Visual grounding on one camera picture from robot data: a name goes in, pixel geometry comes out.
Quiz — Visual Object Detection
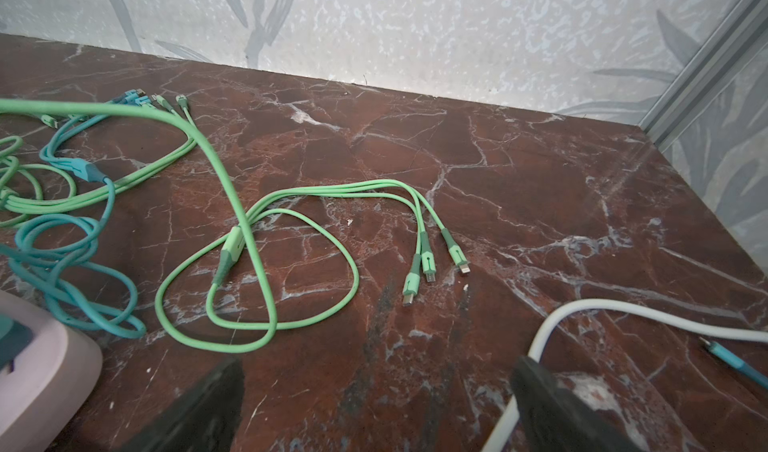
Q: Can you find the teal charging cable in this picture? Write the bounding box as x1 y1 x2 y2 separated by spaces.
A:
0 88 151 340

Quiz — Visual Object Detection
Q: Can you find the white power cord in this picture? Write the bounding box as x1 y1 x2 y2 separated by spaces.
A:
479 298 768 452

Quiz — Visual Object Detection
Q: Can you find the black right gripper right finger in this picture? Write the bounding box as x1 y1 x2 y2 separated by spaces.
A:
512 356 638 452

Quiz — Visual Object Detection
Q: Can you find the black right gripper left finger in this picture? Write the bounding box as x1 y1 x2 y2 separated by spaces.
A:
122 358 245 451

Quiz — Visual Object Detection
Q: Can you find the pink power socket cube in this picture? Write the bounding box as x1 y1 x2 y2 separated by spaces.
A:
1 292 103 451

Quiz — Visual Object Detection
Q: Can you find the teal cable on right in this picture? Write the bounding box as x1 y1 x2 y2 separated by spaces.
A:
698 336 768 390

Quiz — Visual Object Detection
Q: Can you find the light green multi-head cable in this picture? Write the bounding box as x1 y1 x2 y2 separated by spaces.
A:
154 178 472 355

